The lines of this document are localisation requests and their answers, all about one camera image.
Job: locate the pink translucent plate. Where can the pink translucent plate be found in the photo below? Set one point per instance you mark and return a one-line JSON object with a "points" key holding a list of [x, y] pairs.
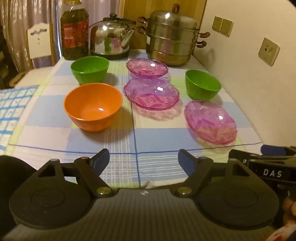
{"points": [[151, 93], [146, 67], [210, 122]]}

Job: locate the stainless steel steamer pot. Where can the stainless steel steamer pot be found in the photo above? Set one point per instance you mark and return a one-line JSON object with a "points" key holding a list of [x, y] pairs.
{"points": [[171, 41]]}

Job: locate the stainless steel kettle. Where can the stainless steel kettle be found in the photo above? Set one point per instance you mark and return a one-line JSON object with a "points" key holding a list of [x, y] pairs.
{"points": [[108, 39]]}

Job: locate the dark wooden furniture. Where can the dark wooden furniture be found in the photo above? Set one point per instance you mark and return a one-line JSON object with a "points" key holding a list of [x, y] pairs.
{"points": [[4, 64]]}

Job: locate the beige wall socket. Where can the beige wall socket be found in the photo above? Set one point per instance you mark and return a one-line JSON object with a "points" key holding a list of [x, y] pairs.
{"points": [[268, 51]]}

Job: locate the person's right hand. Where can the person's right hand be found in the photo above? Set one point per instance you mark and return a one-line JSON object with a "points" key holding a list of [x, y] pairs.
{"points": [[290, 208]]}

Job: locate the cooking oil bottle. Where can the cooking oil bottle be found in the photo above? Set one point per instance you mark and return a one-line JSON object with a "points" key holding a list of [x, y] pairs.
{"points": [[74, 34]]}

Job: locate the green plastic bowl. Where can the green plastic bowl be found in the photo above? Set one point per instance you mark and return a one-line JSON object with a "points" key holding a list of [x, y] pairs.
{"points": [[202, 84], [89, 69]]}

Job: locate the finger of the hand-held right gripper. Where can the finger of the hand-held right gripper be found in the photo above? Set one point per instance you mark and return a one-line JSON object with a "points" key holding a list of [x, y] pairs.
{"points": [[240, 154], [272, 150]]}

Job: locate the checked tablecloth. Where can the checked tablecloth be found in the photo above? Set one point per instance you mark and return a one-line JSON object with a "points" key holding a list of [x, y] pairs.
{"points": [[152, 139]]}

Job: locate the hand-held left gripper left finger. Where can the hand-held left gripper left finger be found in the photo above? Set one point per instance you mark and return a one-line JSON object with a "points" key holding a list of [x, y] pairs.
{"points": [[103, 160]]}

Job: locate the blue white patterned cloth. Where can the blue white patterned cloth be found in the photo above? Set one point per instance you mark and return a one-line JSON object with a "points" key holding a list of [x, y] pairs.
{"points": [[13, 109]]}

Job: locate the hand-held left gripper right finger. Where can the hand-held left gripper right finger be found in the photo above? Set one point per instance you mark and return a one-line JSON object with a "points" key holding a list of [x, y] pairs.
{"points": [[185, 162]]}

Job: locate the white chair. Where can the white chair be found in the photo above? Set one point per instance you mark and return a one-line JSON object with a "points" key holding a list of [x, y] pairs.
{"points": [[39, 44]]}

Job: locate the orange plastic bowl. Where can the orange plastic bowl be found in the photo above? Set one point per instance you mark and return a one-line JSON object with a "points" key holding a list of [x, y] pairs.
{"points": [[92, 109]]}

